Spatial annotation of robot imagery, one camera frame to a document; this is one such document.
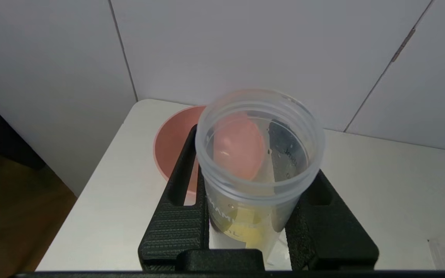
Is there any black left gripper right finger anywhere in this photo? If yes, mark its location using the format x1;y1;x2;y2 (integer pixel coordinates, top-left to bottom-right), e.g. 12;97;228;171
284;169;380;271

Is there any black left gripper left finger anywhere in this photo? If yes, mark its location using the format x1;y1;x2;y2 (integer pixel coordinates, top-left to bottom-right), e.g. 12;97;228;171
138;124;211;271

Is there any test tube with yellow pigment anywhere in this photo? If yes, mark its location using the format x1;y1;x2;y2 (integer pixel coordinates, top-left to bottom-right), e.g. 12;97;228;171
194;88;326;268

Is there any pink bowl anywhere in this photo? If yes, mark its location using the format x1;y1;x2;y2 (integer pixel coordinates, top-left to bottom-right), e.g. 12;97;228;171
153;105;266;195

